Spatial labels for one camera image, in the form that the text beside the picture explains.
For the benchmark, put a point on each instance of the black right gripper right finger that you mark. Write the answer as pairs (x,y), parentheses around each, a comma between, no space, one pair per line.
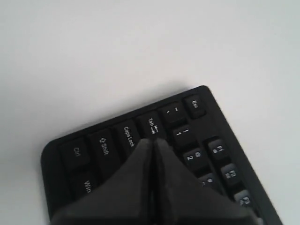
(182,200)

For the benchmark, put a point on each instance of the black Acer keyboard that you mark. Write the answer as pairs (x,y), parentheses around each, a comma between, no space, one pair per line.
(193,125)

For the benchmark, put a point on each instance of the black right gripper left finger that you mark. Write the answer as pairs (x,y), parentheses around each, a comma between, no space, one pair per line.
(124,199)

